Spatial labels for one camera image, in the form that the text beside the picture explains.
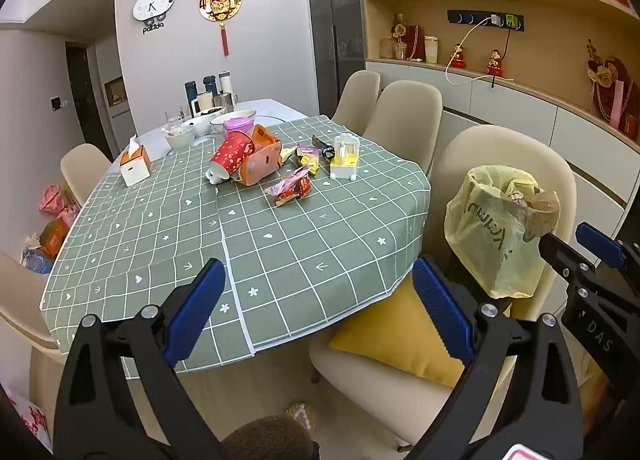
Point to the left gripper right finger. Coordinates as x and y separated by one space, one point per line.
518 394

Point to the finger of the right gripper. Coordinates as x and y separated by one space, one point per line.
602 246
561 257

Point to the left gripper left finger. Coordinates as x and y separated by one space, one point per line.
95 416

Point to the yellow plastic trash bag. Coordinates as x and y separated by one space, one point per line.
494 224

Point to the black snack wrapper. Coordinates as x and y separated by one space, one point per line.
327 151

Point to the yellow snack packet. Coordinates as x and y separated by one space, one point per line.
308 156

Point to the red pink snack wrapper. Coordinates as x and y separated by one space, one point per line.
293 187

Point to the red paper cup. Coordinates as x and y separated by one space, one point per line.
231 154

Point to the orange snack bag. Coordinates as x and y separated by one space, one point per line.
265 160

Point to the near beige chair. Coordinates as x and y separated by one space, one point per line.
404 404

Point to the beige chair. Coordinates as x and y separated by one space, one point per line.
358 101
406 121
404 404

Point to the red flower gift bag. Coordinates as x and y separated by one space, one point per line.
614 93

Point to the yellow seat cushion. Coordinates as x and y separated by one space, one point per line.
398 332

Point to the right red figurine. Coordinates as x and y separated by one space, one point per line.
494 66

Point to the red figurine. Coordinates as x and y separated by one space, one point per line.
494 66
457 58

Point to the middle beige chair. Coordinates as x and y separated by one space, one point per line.
406 121

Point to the left red figurine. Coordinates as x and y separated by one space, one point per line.
457 58

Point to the green checkered tablecloth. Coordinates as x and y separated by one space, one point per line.
291 270

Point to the beige chair across table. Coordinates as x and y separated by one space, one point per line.
82 168

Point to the orange white tissue box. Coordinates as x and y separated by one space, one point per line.
135 164

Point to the far beige chair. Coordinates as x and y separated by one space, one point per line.
358 101

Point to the small white bowl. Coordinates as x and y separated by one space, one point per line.
179 137

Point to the pink plastic container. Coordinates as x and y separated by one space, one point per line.
244 124

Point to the black wall power strip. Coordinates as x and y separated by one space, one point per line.
499 20

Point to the panda wall clock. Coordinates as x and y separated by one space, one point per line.
151 13

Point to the red gold wall ornament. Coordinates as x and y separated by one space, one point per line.
220 12

